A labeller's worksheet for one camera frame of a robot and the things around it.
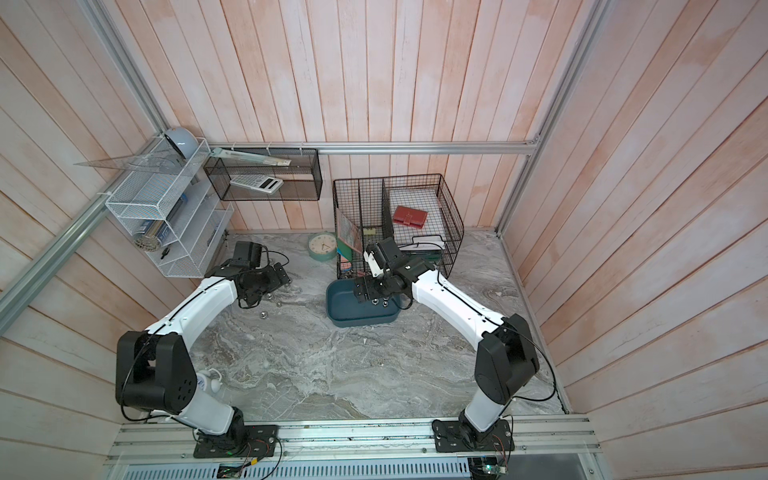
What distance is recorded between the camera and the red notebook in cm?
95

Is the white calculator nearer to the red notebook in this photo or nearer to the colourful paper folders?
the colourful paper folders

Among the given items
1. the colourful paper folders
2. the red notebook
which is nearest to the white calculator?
the colourful paper folders

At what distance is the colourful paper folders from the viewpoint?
1.06 metres

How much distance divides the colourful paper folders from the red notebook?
22cm
